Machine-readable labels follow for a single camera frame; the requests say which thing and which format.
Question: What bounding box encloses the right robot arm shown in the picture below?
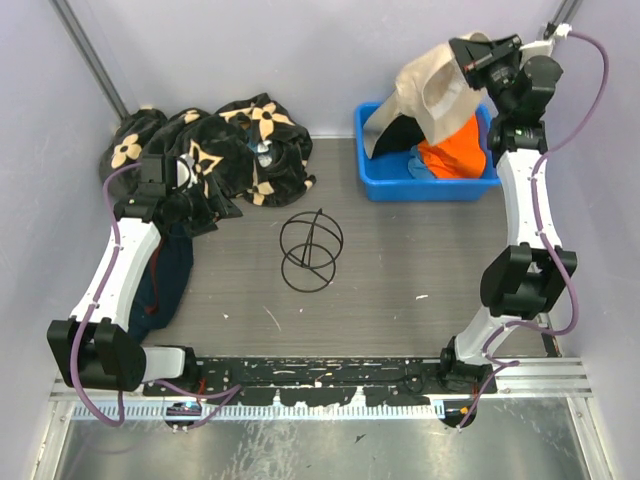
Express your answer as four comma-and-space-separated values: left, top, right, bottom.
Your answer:
437, 35, 578, 394

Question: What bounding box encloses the black wire hat stand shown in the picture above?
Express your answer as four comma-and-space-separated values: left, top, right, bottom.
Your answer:
278, 208, 345, 294

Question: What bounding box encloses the aluminium front rail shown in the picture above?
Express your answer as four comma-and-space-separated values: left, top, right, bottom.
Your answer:
80, 357, 592, 400

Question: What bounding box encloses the orange hat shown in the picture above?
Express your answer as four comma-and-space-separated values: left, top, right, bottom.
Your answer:
417, 115, 487, 180

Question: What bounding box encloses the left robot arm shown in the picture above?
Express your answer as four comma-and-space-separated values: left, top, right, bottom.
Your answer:
46, 154, 241, 396

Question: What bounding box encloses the blue cloth in bin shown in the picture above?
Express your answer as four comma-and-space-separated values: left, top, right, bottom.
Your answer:
407, 146, 436, 181

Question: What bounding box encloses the black bucket hat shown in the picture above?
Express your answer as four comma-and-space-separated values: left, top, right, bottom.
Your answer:
369, 115, 425, 159

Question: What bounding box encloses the blue plastic bin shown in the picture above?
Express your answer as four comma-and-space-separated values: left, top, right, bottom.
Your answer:
354, 102, 501, 202

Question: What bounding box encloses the navy cloth with red stripe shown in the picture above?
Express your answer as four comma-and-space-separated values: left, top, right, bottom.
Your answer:
128, 224, 194, 343

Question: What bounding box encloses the beige bucket hat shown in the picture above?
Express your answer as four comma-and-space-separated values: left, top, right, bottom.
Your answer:
363, 41, 487, 156

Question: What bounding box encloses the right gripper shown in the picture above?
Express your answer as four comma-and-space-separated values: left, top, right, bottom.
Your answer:
444, 34, 520, 117

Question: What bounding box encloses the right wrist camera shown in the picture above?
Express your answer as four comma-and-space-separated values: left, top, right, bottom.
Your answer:
520, 23, 572, 63

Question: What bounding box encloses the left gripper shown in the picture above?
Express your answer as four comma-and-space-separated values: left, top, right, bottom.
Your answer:
169, 172, 242, 238

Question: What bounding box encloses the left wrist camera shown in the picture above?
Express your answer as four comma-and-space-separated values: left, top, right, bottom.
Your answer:
176, 154, 199, 191

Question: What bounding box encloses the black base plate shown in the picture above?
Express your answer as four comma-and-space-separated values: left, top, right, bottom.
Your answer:
171, 357, 489, 407

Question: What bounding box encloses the black flower-pattern blanket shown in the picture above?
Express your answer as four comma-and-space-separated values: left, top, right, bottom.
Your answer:
98, 93, 317, 207

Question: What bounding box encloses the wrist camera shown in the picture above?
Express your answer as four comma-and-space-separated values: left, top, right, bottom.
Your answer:
176, 154, 199, 191
520, 23, 572, 63

